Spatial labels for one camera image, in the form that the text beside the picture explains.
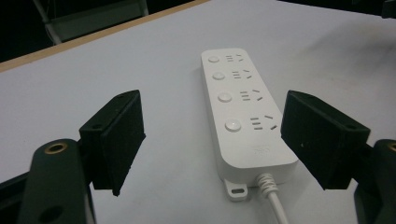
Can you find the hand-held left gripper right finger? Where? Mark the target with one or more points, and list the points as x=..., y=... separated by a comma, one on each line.
x=317, y=140

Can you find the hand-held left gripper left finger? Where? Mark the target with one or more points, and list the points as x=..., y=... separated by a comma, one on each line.
x=115, y=143

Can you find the metal stand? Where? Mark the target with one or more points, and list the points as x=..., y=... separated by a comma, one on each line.
x=93, y=18

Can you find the white power strip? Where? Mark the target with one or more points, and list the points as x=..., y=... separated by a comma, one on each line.
x=243, y=118

